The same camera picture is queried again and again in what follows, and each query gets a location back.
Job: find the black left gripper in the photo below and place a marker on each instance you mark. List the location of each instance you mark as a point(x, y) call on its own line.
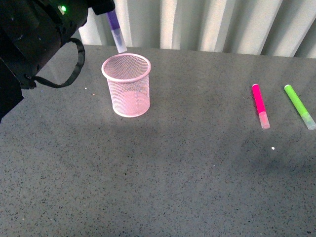
point(101, 6)

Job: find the purple marker pen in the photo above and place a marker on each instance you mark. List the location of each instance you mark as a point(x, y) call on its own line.
point(116, 31)

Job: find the pink marker pen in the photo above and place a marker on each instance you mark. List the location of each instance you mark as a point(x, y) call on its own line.
point(260, 106)

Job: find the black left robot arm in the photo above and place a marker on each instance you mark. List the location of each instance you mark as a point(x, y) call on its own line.
point(31, 33)

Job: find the pink mesh pen cup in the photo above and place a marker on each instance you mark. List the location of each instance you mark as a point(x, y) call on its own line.
point(127, 76)

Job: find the green marker pen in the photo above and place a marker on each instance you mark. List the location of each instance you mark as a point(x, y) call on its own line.
point(299, 106)

